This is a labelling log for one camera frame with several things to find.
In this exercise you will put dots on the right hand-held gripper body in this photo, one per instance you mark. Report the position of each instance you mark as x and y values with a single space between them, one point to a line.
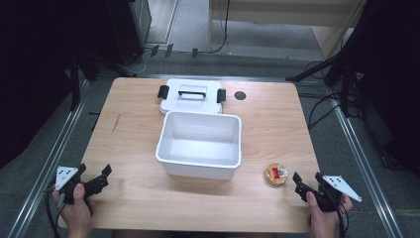
333 191

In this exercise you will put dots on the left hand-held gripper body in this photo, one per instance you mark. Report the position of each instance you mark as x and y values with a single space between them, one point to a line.
66 180

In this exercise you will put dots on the round yellow tin red label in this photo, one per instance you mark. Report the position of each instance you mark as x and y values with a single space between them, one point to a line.
276 174

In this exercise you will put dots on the white plastic storage box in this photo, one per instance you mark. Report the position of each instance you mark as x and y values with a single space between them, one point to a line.
199 145

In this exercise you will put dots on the person's right hand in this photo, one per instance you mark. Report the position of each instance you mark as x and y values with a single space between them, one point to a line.
322 219

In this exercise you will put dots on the person's left hand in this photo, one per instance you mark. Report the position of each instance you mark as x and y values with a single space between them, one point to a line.
77 214

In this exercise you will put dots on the black metal stand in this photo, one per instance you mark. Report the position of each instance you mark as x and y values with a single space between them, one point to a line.
343 72
75 79

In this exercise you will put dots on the dark curtain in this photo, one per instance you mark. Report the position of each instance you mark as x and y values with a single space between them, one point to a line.
29 82
393 82

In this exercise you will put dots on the black round table grommet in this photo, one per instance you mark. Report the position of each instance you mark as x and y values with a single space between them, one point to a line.
240 95

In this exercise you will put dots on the white lid with black latches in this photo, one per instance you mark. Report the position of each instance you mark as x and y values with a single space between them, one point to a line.
191 100

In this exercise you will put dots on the black cabinet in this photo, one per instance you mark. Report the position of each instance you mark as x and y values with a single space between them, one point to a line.
127 29

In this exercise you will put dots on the light wooden shelf unit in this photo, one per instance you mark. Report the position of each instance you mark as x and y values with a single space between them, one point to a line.
284 13

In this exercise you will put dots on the metal floor rail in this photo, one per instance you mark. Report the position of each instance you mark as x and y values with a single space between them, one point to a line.
361 158
49 158

